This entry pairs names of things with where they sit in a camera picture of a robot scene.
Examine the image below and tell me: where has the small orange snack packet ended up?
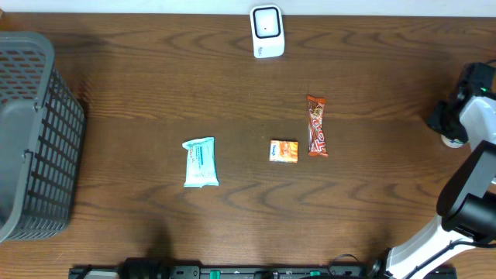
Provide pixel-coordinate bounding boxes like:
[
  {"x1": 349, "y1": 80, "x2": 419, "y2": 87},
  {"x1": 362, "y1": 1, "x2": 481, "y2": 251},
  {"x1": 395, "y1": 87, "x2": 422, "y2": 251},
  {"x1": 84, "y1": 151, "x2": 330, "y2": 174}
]
[{"x1": 269, "y1": 139, "x2": 298, "y2": 163}]

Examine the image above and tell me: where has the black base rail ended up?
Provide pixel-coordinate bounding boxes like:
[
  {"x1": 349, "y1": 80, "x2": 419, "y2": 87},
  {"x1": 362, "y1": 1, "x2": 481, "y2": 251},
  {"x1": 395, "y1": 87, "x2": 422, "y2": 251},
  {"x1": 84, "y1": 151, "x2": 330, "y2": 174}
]
[{"x1": 67, "y1": 258, "x2": 381, "y2": 279}]

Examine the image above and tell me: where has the green lid jar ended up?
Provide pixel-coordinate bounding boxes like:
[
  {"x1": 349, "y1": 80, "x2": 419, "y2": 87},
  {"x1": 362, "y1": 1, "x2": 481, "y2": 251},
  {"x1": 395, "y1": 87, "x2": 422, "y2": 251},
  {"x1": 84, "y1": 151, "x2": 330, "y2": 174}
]
[{"x1": 441, "y1": 135, "x2": 464, "y2": 149}]

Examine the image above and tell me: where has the grey plastic basket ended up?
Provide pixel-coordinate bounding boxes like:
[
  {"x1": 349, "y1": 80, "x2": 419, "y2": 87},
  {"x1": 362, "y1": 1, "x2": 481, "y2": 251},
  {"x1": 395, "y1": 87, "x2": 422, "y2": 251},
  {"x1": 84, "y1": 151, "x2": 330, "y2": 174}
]
[{"x1": 1, "y1": 32, "x2": 86, "y2": 241}]

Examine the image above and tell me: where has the teal wet wipes pack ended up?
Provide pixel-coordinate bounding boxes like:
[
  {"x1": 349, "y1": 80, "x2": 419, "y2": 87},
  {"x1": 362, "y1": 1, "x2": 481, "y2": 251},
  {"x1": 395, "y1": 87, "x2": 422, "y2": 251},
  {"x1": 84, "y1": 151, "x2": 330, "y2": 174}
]
[{"x1": 182, "y1": 137, "x2": 219, "y2": 188}]

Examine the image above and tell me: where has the orange chocolate bar wrapper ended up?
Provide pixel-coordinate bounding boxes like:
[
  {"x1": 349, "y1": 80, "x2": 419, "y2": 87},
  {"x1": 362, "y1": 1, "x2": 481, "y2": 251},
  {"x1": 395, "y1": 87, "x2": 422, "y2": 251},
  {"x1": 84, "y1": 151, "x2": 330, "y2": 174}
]
[{"x1": 307, "y1": 95, "x2": 328, "y2": 157}]

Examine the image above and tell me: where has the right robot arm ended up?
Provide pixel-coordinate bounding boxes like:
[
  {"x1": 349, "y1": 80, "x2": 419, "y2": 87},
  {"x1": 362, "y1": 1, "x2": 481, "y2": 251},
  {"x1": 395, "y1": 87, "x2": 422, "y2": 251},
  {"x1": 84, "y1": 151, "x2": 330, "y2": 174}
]
[{"x1": 367, "y1": 60, "x2": 495, "y2": 278}]

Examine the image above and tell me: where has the white barcode scanner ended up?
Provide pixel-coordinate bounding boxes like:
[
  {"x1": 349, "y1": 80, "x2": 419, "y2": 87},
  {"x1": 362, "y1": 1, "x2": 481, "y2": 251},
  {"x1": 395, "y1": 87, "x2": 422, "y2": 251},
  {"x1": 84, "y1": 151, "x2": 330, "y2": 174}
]
[{"x1": 250, "y1": 5, "x2": 285, "y2": 59}]

